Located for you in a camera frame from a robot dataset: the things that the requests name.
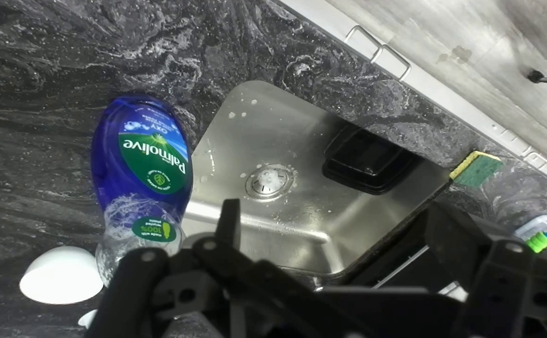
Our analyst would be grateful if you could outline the black dish rack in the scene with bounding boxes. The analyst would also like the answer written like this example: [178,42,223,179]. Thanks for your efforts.
[340,200,547,303]

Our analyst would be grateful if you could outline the blue dish soap bottle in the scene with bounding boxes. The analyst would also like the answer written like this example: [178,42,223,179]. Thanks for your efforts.
[88,93,193,288]

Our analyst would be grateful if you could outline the white base cabinets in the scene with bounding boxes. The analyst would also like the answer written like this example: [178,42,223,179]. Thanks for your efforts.
[278,0,547,194]

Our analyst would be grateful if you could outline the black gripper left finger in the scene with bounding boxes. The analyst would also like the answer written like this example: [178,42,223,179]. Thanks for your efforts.
[86,249,172,338]

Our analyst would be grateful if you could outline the green and blue scrubber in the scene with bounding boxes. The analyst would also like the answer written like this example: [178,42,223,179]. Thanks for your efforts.
[513,215,547,256]

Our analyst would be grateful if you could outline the stainless steel sink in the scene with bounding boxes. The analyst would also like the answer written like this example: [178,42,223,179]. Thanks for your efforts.
[180,80,456,279]

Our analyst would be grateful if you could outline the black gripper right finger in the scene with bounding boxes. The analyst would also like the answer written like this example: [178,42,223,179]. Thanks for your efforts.
[456,239,537,338]

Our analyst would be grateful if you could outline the small white bowl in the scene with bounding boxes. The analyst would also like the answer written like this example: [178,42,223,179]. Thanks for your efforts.
[16,245,105,309]

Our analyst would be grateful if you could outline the yellow green sponge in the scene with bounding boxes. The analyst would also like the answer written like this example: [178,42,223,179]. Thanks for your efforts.
[447,151,505,192]

